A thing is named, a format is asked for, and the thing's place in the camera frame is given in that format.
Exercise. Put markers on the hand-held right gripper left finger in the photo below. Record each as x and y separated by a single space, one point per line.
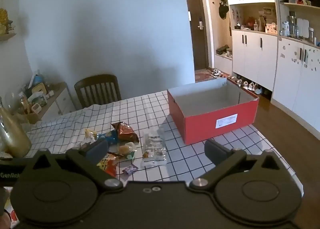
96 150

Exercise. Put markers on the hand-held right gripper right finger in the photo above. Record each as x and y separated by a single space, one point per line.
215 151

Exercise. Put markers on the blue snack packet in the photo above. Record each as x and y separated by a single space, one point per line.
111 138

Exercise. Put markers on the orange snack packet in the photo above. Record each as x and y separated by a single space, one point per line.
108 165

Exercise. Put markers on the red cardboard box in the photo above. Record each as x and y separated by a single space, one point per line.
212 128

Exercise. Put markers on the packaged bun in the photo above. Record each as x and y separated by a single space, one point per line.
125 149

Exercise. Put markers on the brown chip bag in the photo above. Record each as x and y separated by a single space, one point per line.
125 131

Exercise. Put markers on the small purple candy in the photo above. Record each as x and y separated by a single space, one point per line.
130 169

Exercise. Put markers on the clear plastic snack packet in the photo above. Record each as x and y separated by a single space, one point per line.
153 147

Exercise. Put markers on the person's left hand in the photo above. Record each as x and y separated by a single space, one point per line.
4 222

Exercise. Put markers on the glass jug with yellow liquid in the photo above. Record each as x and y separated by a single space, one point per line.
15 141

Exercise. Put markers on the brown wooden chair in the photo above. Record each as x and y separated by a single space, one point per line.
97 88

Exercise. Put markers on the white checked tablecloth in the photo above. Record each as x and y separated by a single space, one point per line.
150 108

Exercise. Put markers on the white lidded container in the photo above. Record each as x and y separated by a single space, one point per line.
37 108

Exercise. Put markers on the row of shoes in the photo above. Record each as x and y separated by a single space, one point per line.
250 86

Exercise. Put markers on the patterned door mat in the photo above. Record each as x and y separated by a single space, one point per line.
203 75

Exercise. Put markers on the blue container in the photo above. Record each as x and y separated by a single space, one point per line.
38 80

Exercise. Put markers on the white lower cabinet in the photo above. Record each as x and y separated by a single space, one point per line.
252 58

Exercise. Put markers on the dark items on bench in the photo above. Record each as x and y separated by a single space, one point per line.
223 50

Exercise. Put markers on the brown entrance door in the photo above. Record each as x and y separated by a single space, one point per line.
197 48

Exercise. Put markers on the white cabinet with stickers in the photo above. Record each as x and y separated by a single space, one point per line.
295 81

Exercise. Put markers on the red toy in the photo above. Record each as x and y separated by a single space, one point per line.
249 22

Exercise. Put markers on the white spotted box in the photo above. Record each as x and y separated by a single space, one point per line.
271 28

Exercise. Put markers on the dark hanging bag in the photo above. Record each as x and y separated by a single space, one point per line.
223 9

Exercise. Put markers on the tall glass jar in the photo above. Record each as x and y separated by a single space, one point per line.
291 26

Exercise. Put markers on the yellow shelf ornament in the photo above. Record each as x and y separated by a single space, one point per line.
3 17

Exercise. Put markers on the wooden open shelving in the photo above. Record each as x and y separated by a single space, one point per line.
292 4

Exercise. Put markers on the wooden wall shelf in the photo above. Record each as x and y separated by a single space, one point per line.
7 36

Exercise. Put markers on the wall figure stickers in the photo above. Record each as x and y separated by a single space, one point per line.
235 17

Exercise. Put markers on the white wall switch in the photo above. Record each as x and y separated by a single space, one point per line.
189 15

